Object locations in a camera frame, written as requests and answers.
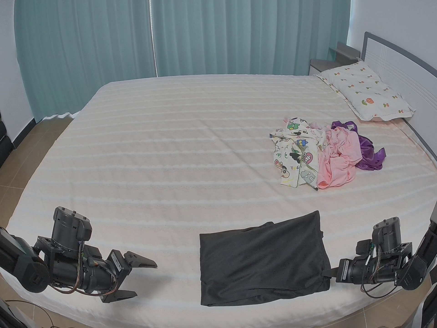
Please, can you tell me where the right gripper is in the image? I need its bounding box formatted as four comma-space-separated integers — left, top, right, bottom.
335, 256, 371, 285

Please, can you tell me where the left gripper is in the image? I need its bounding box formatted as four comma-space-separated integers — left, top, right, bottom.
79, 249, 158, 304

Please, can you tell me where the black polo shirt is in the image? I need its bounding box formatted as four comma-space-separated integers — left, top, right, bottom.
199, 210, 332, 307

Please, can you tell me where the bed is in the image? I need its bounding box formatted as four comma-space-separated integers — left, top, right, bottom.
6, 31, 437, 317

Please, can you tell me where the pink garment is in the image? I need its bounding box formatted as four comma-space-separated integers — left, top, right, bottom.
309, 122, 362, 190

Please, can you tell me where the purple garment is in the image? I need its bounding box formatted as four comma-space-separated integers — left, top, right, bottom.
331, 121, 387, 171

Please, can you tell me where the white printed garment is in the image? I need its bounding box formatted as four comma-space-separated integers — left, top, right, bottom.
270, 116, 330, 189

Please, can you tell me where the white printed pillow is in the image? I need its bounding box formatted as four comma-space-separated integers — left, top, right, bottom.
316, 60, 417, 122

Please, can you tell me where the grey bedside table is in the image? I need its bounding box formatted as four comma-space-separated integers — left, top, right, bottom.
309, 41, 362, 76

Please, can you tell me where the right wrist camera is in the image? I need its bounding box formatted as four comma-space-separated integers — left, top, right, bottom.
356, 239, 373, 256

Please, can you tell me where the black cable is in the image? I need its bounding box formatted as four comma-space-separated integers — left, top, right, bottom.
361, 280, 397, 299
5, 299, 56, 328

